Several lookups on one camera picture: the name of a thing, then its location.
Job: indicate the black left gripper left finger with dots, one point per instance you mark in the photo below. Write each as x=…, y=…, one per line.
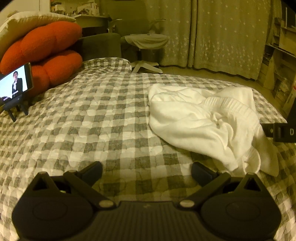
x=82, y=181

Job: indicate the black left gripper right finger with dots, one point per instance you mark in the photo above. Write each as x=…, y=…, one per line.
x=210, y=183

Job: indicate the white knit garment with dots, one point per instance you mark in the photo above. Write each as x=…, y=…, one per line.
x=222, y=125

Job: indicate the wooden shelf unit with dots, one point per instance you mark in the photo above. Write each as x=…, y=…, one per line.
x=277, y=72

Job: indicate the grey white checkered bedspread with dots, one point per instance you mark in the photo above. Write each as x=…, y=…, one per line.
x=101, y=114

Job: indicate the black phone stand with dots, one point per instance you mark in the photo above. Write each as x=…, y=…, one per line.
x=18, y=103

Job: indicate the grey star pattern curtain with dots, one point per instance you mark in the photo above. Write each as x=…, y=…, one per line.
x=221, y=36

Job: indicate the lower red puffy cushion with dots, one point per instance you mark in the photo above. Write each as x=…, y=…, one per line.
x=54, y=71

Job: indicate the red puffy cushion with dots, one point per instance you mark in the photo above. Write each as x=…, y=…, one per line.
x=40, y=43
x=54, y=71

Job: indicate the smartphone showing video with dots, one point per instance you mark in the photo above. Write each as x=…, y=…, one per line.
x=15, y=84

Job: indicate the dark green sofa armrest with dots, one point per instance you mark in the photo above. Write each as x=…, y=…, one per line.
x=98, y=46

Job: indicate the upper red puffy cushion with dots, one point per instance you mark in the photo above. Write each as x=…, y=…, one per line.
x=40, y=43

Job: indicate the white desk with clutter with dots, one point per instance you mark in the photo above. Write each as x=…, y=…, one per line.
x=86, y=13

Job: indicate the cream pillow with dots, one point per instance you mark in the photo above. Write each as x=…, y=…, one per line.
x=20, y=23

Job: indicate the white swivel office chair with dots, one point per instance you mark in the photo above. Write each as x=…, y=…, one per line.
x=129, y=20

